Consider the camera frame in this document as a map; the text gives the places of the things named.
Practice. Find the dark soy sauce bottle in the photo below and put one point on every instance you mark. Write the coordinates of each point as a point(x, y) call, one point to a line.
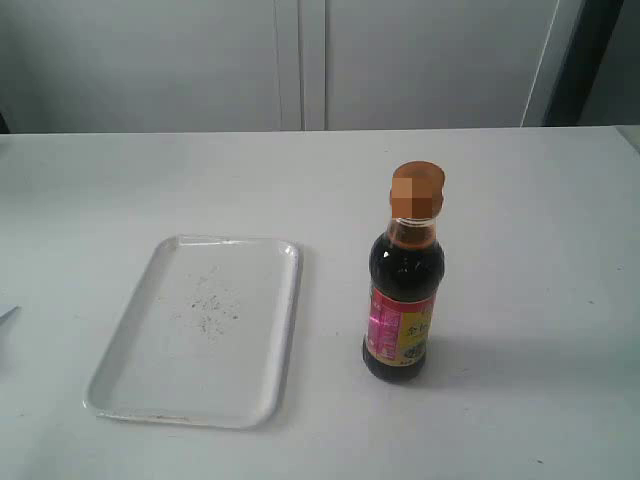
point(406, 266)

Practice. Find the white rectangular plastic tray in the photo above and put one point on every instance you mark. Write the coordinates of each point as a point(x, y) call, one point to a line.
point(205, 337)

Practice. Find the white cabinet with doors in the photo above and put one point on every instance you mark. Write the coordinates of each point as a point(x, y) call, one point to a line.
point(179, 66)

